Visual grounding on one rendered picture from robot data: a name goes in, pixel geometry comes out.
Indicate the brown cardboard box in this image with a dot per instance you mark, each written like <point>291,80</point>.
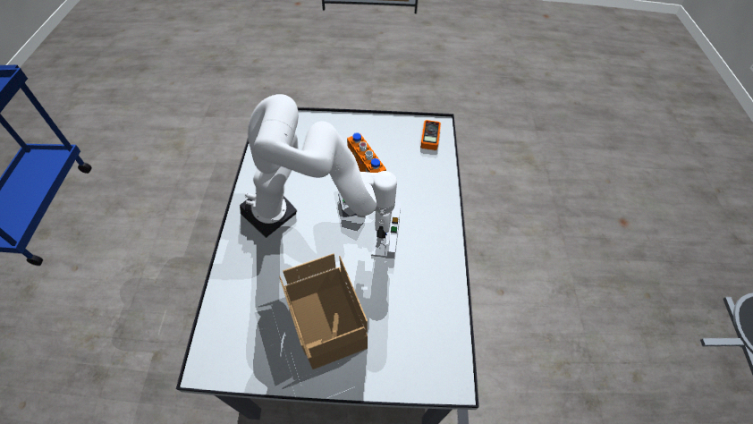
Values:
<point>323,310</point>

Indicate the orange multimeter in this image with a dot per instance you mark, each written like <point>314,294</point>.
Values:
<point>430,135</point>

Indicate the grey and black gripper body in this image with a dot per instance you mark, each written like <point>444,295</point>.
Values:
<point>384,221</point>

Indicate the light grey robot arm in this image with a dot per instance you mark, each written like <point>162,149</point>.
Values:
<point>271,130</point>

